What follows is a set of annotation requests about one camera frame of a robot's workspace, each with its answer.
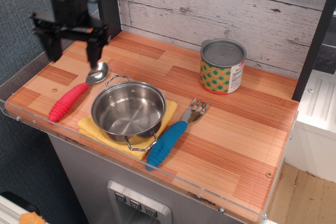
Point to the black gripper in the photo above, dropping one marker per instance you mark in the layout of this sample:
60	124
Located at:
69	19

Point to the red handled metal spoon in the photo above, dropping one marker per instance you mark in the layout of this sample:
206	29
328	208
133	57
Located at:
61	107

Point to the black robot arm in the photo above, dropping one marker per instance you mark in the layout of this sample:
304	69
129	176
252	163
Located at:
70	19

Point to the stainless steel pot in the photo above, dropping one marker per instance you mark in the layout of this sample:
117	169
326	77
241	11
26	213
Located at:
130	112

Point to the yellow folded cloth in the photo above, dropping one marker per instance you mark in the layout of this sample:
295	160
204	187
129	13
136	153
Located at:
88	128

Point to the grey toy kitchen cabinet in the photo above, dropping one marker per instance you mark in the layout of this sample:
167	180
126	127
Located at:
89	175

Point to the patterned tin can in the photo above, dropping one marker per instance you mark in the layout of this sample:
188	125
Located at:
222	64

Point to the black device bottom left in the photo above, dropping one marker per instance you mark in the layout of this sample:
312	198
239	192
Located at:
12	207

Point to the silver button panel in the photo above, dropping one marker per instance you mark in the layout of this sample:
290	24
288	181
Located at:
136	204

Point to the orange object bottom left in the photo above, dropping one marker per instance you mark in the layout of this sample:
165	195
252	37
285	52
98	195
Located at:
31	218

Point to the white side cabinet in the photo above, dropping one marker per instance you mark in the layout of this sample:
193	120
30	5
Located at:
311	147

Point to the dark left post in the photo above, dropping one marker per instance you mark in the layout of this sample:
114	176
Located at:
109	13

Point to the dark post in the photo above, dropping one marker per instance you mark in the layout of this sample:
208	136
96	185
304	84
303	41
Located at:
109	13
312	54

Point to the clear acrylic guard rail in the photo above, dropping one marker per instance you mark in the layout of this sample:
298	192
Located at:
223	162

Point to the blue handled metal fork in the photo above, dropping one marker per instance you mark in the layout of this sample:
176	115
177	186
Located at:
166	142

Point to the dark right post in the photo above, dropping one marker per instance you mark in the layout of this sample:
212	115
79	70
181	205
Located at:
312	54

